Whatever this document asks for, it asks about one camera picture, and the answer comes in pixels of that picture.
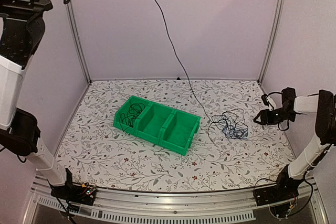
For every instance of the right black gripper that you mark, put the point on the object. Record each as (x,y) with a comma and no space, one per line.
(265,118)

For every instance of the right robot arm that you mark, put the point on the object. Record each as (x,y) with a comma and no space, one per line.
(284,106)

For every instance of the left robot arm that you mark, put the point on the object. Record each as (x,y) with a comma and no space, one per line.
(23,29)

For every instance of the floral table mat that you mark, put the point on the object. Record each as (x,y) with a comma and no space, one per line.
(229,151)

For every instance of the green three-compartment bin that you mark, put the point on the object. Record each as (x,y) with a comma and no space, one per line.
(158,124)

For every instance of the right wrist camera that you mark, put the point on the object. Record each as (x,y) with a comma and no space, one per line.
(268,101)

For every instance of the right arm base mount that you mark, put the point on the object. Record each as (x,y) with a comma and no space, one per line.
(275,195)

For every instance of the front aluminium rail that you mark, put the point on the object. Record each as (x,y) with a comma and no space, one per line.
(248,205)

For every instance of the right aluminium frame post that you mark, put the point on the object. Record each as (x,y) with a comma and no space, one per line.
(271,41)

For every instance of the aluminium frame post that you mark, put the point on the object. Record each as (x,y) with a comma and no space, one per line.
(271,41)
(77,41)

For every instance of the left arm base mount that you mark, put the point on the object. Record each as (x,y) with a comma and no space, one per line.
(83,194)

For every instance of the left aluminium frame post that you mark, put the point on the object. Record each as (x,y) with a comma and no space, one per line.
(77,41)

